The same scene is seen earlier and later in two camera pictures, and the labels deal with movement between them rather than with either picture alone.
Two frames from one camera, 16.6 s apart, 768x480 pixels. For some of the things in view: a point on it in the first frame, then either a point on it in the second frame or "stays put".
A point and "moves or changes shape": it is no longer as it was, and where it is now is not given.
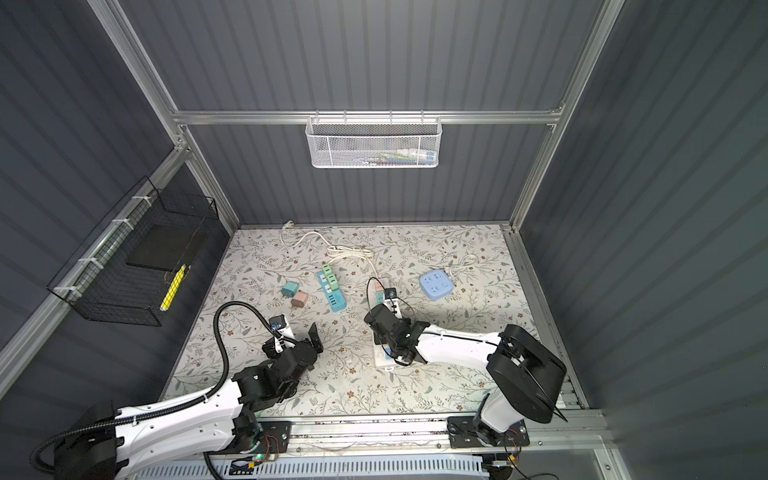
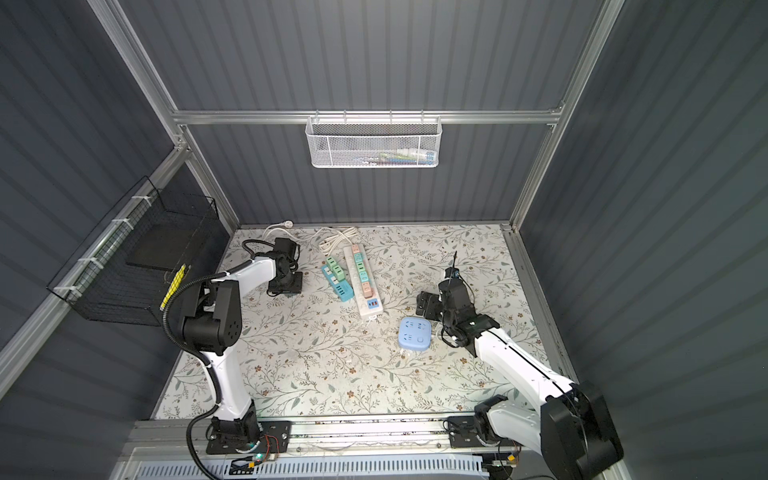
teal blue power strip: (336, 299) -> (342, 287)
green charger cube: (332, 281) moves or changes shape
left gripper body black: (317, 346) -> (290, 285)
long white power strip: (382, 353) -> (367, 295)
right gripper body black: (391, 346) -> (435, 309)
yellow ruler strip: (175, 282) stays put
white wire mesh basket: (373, 142) stays put
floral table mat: (458, 279) stays put
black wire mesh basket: (127, 269) stays put
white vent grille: (398, 468) stays put
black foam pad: (164, 246) stays put
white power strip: (333, 251) -> (335, 235)
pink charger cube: (300, 299) -> (368, 290)
